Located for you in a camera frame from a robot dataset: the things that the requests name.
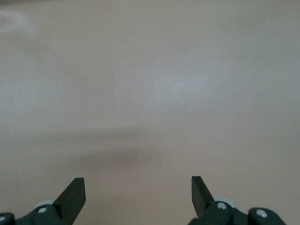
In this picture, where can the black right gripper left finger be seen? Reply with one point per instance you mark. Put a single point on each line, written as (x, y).
(70, 199)

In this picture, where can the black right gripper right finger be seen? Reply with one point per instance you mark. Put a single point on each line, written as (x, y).
(201, 197)

